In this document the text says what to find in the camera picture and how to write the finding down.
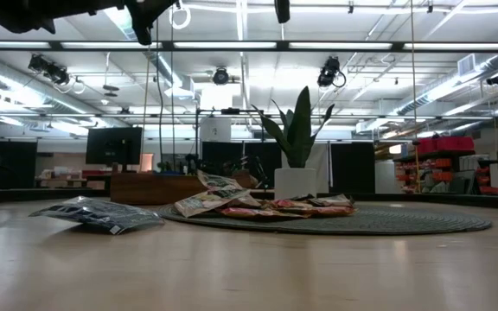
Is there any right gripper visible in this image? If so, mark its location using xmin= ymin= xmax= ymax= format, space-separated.
xmin=273 ymin=0 xmax=291 ymax=25

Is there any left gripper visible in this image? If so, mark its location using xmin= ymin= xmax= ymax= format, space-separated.
xmin=125 ymin=0 xmax=176 ymax=47

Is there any wooden tea organizer box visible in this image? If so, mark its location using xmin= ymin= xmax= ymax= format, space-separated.
xmin=109 ymin=172 xmax=210 ymax=206

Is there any beige tea packet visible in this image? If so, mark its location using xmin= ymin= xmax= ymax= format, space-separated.
xmin=307 ymin=194 xmax=354 ymax=206
xmin=195 ymin=169 xmax=245 ymax=194
xmin=174 ymin=188 xmax=262 ymax=219

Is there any dark tea packet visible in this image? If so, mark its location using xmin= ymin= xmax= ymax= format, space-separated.
xmin=29 ymin=196 xmax=166 ymax=236

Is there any green snake plant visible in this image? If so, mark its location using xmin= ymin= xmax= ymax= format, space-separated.
xmin=251 ymin=85 xmax=335 ymax=169

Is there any white hanging box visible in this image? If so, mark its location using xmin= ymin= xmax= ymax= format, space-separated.
xmin=199 ymin=117 xmax=233 ymax=143

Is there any black monitor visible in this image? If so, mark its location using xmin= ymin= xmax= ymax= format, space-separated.
xmin=85 ymin=126 xmax=144 ymax=173

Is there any black partition panel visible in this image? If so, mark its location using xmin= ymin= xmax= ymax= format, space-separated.
xmin=0 ymin=138 xmax=38 ymax=190
xmin=201 ymin=141 xmax=283 ymax=189
xmin=330 ymin=141 xmax=375 ymax=194

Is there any background desk with boxes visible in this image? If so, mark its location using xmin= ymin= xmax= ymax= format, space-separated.
xmin=35 ymin=166 xmax=112 ymax=190

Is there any yellow pole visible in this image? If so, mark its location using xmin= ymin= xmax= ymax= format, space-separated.
xmin=412 ymin=138 xmax=421 ymax=194

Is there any red storage bin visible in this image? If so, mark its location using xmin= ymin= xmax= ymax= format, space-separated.
xmin=417 ymin=136 xmax=475 ymax=156

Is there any shelf rack with orange bins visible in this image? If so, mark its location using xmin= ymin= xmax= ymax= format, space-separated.
xmin=393 ymin=149 xmax=498 ymax=195

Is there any round grey woven mat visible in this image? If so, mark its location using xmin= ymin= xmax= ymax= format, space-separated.
xmin=157 ymin=201 xmax=494 ymax=237

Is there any white cable loop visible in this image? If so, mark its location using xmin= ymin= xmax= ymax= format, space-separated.
xmin=169 ymin=0 xmax=192 ymax=30

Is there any black overhead frame beam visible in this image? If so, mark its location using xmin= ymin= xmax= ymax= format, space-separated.
xmin=0 ymin=40 xmax=498 ymax=54

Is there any thin hanging cable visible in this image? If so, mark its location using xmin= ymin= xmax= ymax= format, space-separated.
xmin=410 ymin=0 xmax=418 ymax=142

